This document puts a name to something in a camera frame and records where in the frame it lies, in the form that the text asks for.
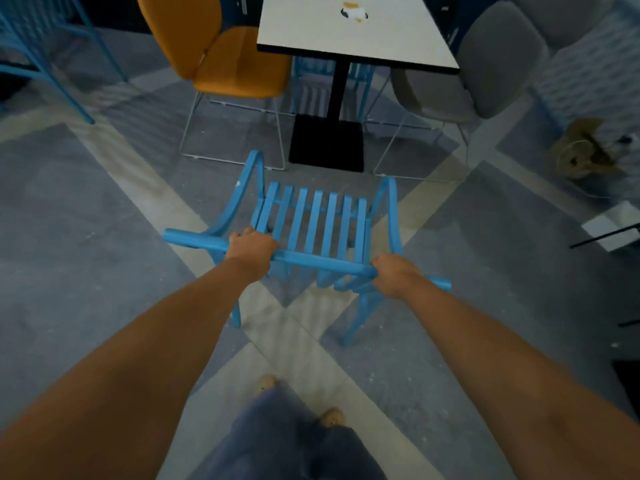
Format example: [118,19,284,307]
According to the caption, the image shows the person's left hand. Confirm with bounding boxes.
[224,227,280,284]

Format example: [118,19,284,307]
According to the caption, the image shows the person's right hand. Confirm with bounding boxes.
[369,253,426,301]

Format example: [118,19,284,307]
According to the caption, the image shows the blue slatted wooden chair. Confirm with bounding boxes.
[162,150,452,347]

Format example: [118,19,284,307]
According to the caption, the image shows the person's right forearm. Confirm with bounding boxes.
[400,276,640,480]

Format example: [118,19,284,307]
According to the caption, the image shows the person's left forearm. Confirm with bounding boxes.
[0,256,258,480]

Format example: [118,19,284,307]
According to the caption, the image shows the blue chair behind table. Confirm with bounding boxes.
[290,57,376,124]

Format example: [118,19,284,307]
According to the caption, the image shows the person's blue jeans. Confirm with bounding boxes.
[192,382,388,480]

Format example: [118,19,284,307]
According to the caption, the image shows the orange padded chair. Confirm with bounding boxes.
[136,0,293,171]

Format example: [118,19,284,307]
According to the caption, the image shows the grey padded chair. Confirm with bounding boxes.
[372,0,551,183]

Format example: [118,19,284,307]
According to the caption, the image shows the white square table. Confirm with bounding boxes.
[256,0,461,75]

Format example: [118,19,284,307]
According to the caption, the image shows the brown paper bag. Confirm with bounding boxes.
[550,118,626,180]

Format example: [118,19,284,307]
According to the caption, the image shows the small item on table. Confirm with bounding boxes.
[340,1,369,23]

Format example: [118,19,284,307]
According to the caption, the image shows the grey cushioned bench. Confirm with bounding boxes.
[510,0,618,53]

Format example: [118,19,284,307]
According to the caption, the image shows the black table pedestal base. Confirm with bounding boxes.
[288,59,365,173]

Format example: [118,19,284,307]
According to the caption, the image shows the blue metal frame chair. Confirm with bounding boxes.
[0,0,128,125]

